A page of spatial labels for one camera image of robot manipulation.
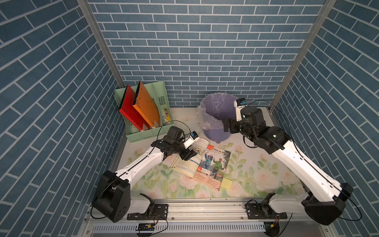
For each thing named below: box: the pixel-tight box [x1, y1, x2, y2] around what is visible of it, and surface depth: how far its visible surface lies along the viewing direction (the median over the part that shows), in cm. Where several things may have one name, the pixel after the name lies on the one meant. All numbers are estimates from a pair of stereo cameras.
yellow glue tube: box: [163, 107, 171, 121], surface depth 118 cm
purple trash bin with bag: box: [195, 92, 238, 144], surface depth 94 cm
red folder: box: [118, 84, 152, 131], surface depth 86 cm
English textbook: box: [170, 137, 232, 192], surface depth 89 cm
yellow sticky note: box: [221, 177, 233, 191], surface depth 84 cm
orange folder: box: [132, 80, 161, 128], surface depth 104 cm
